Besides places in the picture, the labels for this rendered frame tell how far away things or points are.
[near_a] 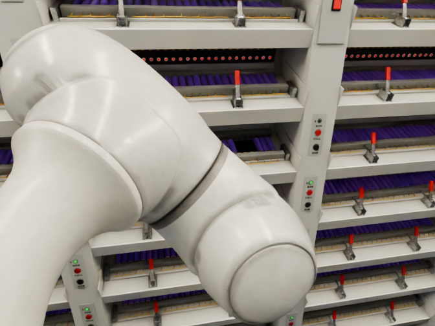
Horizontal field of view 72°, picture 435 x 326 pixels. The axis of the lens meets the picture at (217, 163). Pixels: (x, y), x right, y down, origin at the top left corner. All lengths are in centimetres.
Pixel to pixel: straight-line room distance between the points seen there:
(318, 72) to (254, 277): 69
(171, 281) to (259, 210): 86
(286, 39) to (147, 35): 33
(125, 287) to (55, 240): 89
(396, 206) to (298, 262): 101
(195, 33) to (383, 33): 48
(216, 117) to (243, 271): 60
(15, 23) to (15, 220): 63
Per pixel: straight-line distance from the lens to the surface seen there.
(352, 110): 93
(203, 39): 76
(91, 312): 114
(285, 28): 80
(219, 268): 23
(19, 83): 24
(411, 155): 115
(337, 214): 110
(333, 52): 86
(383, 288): 146
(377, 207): 118
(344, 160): 101
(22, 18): 79
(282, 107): 83
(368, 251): 129
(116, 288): 109
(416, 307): 173
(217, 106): 80
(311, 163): 92
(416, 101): 105
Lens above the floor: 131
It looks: 24 degrees down
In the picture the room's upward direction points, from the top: straight up
